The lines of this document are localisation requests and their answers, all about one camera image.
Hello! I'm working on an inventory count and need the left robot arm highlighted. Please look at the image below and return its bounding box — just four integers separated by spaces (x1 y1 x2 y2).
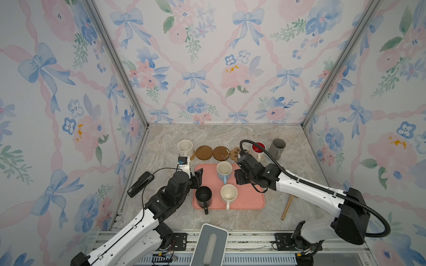
71 168 204 266

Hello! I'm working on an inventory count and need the grey mug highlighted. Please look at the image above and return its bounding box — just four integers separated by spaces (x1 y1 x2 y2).
268 139 286 161

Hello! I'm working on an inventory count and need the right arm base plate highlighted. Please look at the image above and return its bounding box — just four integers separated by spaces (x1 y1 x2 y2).
272 233 323 254

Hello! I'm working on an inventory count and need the pink tray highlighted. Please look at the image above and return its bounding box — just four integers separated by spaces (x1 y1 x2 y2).
195 164 265 210

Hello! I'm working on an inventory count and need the pink mug red inside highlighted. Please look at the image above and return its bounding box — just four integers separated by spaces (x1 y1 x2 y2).
250 142 265 162

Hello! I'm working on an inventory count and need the dark brown round coaster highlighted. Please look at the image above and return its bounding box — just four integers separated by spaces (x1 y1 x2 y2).
213 146 230 161

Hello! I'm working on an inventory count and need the rattan woven coaster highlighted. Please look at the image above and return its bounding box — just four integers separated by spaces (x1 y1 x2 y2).
189 150 196 161

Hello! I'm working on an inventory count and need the cork paw coaster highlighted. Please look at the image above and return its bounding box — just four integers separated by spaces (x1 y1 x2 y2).
230 147 241 162

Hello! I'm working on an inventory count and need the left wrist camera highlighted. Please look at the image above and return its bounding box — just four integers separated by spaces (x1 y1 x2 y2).
177 156 191 177

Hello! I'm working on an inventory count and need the plain wooden round coaster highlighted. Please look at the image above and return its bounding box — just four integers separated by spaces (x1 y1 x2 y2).
195 145 213 161

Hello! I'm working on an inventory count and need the white speckled mug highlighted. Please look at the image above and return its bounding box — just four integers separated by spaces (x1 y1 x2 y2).
177 140 194 157

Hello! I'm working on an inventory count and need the black mug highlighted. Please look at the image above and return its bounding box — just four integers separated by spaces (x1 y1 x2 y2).
195 186 213 215

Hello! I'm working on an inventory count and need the black stapler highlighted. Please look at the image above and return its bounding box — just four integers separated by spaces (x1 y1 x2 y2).
127 171 154 198

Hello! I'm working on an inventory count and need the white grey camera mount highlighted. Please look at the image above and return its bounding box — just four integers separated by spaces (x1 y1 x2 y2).
190 223 229 266

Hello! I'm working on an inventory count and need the light blue mug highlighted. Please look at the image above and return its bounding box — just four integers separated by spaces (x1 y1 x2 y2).
216 161 233 185

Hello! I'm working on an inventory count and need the wooden mallet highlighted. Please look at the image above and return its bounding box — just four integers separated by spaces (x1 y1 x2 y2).
281 195 294 221

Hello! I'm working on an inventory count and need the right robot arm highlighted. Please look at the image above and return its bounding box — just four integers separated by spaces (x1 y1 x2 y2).
235 154 370 250

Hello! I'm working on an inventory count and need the black corrugated cable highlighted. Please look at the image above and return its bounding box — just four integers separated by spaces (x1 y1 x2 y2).
239 139 392 238

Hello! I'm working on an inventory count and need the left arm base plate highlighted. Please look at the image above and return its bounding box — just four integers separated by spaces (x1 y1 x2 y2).
159 233 188 252

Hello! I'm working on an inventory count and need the cream white mug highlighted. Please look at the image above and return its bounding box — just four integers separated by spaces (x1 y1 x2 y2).
220 184 238 211

